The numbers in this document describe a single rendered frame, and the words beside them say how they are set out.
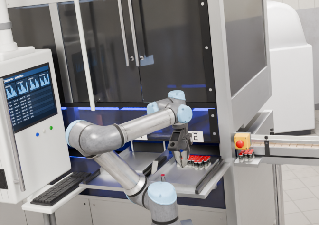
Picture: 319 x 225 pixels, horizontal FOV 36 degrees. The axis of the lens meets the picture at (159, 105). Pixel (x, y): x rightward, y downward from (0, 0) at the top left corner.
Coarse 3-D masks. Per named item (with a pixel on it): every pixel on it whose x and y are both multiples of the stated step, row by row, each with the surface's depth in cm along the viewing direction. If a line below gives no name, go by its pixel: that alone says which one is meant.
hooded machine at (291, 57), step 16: (272, 16) 513; (288, 16) 513; (272, 32) 517; (288, 32) 518; (272, 48) 522; (288, 48) 518; (304, 48) 518; (272, 64) 521; (288, 64) 522; (304, 64) 522; (272, 80) 526; (288, 80) 526; (304, 80) 526; (272, 96) 530; (288, 96) 531; (304, 96) 531; (288, 112) 535; (304, 112) 536; (288, 128) 540; (304, 128) 540
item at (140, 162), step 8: (128, 152) 294; (136, 152) 293; (144, 152) 291; (152, 152) 289; (168, 152) 284; (128, 160) 281; (136, 160) 279; (144, 160) 278; (152, 160) 276; (136, 168) 268; (144, 168) 267
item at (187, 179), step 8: (216, 160) 257; (160, 168) 255; (168, 168) 263; (176, 168) 262; (184, 168) 260; (192, 168) 259; (208, 168) 256; (152, 176) 247; (160, 176) 253; (168, 176) 252; (176, 176) 251; (184, 176) 250; (192, 176) 249; (200, 176) 247; (176, 184) 234; (184, 184) 232; (192, 184) 239
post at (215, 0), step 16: (208, 0) 242; (224, 16) 247; (224, 32) 247; (224, 48) 247; (224, 64) 247; (224, 80) 250; (224, 96) 252; (224, 112) 255; (224, 128) 257; (224, 144) 260; (224, 176) 265; (240, 224) 274
